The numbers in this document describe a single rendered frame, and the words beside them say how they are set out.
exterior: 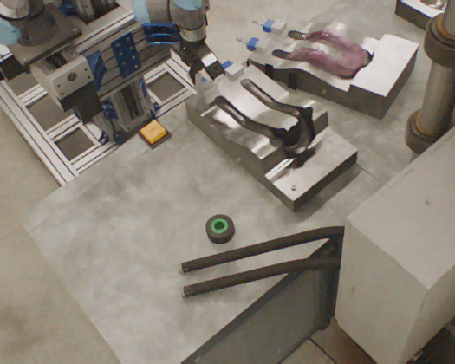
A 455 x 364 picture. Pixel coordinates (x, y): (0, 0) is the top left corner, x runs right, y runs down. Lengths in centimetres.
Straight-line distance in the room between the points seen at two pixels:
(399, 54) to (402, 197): 109
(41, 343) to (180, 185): 109
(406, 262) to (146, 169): 113
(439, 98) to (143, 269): 92
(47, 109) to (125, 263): 149
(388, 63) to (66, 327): 164
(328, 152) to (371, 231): 87
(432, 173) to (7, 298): 213
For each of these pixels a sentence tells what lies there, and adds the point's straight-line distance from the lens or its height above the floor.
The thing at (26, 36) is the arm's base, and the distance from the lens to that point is 201.
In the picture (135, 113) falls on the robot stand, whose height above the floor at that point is 36.
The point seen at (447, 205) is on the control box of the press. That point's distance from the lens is 92.
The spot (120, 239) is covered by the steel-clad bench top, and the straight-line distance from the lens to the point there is 171.
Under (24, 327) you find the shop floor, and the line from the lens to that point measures 264.
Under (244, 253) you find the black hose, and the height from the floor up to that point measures 87.
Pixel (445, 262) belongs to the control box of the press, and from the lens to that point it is 87.
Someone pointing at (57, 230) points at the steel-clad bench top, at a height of 80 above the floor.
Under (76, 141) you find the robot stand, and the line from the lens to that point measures 281.
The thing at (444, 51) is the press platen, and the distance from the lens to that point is 105.
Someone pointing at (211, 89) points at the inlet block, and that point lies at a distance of 185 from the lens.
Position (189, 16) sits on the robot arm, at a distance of 166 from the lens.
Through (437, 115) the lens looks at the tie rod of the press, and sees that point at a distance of 119.
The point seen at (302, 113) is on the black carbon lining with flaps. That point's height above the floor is 92.
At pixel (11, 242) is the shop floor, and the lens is 287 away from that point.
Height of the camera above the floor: 222
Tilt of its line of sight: 54 degrees down
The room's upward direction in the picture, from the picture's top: 11 degrees counter-clockwise
